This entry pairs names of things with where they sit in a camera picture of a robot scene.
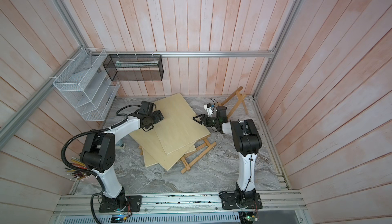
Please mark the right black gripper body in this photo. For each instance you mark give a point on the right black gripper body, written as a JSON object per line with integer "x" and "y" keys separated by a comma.
{"x": 211, "y": 122}

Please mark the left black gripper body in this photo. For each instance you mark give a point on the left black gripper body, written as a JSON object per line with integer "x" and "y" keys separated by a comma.
{"x": 154, "y": 118}

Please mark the plywood board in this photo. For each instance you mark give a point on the plywood board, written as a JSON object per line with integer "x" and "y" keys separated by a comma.
{"x": 150, "y": 142}
{"x": 178, "y": 129}
{"x": 148, "y": 159}

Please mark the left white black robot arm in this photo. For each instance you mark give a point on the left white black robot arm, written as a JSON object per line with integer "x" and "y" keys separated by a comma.
{"x": 98, "y": 153}

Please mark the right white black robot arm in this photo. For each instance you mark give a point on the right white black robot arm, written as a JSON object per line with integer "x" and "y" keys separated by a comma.
{"x": 247, "y": 143}

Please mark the wooden easel under boards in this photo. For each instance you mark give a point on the wooden easel under boards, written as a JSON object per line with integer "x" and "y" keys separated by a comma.
{"x": 205, "y": 147}

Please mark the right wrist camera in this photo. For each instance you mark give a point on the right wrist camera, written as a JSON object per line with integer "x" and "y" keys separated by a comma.
{"x": 209, "y": 109}

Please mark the black wire mesh basket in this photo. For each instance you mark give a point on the black wire mesh basket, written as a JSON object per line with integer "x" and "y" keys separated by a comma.
{"x": 134, "y": 67}

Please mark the white wire mesh shelf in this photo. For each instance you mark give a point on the white wire mesh shelf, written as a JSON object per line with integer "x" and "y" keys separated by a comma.
{"x": 86, "y": 85}

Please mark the horizontal aluminium wall profile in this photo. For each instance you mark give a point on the horizontal aluminium wall profile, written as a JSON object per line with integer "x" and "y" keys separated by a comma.
{"x": 199, "y": 54}

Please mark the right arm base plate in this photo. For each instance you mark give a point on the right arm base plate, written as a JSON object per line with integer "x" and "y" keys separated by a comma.
{"x": 232, "y": 201}

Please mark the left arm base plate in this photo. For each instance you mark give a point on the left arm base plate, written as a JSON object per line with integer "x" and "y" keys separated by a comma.
{"x": 126, "y": 203}

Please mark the aluminium front rail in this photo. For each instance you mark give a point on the aluminium front rail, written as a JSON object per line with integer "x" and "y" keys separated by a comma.
{"x": 279, "y": 206}

